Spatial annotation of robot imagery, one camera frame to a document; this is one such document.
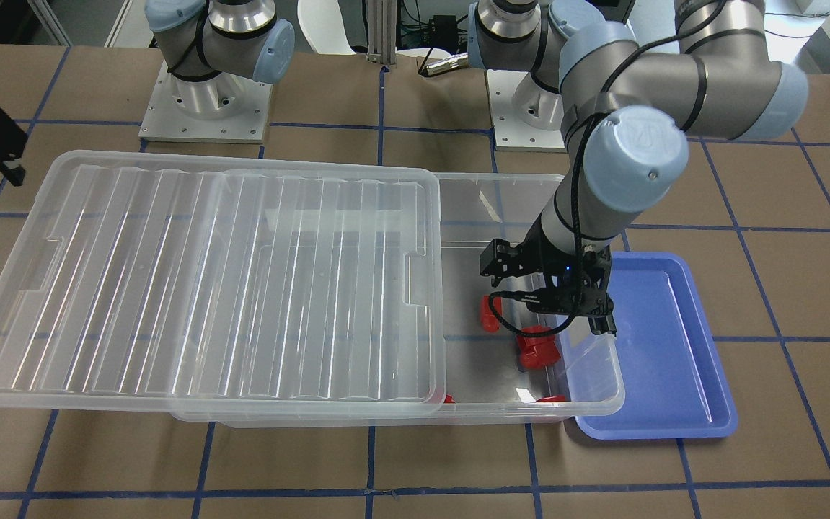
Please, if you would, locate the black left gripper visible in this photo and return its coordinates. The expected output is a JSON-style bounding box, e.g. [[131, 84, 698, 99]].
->
[[480, 223, 618, 336]]

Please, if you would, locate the translucent plastic box lid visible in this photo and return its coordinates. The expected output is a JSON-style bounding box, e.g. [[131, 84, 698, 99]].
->
[[0, 150, 446, 420]]

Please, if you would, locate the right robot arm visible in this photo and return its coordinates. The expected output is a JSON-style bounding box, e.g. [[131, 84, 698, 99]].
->
[[138, 1, 296, 144]]

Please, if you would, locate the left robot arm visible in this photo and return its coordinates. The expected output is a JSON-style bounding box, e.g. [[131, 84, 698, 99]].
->
[[467, 1, 809, 338]]

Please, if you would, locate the red block in box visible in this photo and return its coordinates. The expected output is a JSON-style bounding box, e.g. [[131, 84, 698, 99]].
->
[[517, 325, 562, 371]]

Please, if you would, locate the translucent plastic storage box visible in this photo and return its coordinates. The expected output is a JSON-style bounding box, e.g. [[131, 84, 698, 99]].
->
[[172, 173, 608, 428]]

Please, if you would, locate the blue plastic tray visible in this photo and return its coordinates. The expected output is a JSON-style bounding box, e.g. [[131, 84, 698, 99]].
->
[[557, 252, 738, 440]]

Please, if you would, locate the white chair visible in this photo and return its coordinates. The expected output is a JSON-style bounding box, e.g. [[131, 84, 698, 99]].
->
[[296, 1, 356, 56]]

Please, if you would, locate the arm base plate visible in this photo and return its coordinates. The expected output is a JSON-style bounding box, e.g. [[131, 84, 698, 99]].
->
[[486, 70, 566, 154], [138, 62, 274, 145]]

